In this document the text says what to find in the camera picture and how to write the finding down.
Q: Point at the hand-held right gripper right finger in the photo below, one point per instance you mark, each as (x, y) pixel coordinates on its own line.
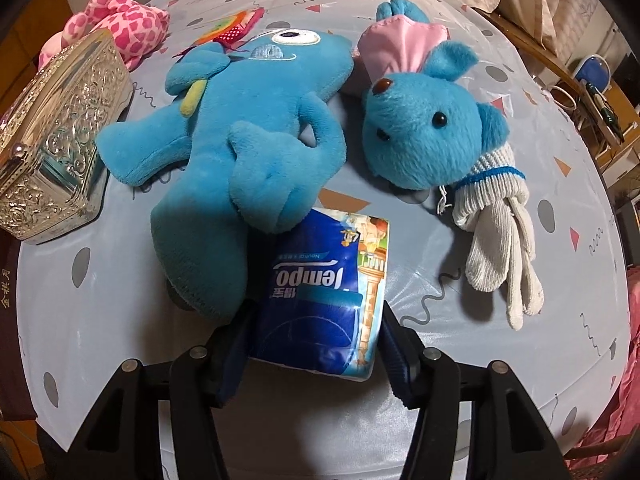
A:
(400, 360)

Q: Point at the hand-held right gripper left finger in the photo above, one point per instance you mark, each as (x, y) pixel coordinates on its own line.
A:
(235, 360)

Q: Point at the blue tissue packet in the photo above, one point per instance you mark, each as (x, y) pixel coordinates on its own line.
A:
(320, 300)

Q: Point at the white knitted sock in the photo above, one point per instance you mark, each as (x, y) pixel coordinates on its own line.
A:
(490, 210)

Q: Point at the blue monster plush with lollipop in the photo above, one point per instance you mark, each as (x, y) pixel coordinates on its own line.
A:
(240, 160)

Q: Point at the blue bear plush pink skirt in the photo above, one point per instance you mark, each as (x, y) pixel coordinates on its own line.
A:
(425, 135)

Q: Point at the patterned light blue tablecloth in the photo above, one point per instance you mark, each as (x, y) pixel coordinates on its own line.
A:
(575, 260)

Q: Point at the pink cloth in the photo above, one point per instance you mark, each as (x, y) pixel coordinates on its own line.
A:
(627, 400)

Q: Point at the silver embossed tissue box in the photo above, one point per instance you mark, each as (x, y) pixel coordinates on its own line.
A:
(55, 160)

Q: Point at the wooden side table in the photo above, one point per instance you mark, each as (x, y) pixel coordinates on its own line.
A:
(550, 67)

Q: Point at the pink spotted plush toy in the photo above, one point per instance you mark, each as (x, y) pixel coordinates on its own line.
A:
(125, 25)

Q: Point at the wooden cabinet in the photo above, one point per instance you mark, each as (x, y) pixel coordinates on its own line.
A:
(50, 15)

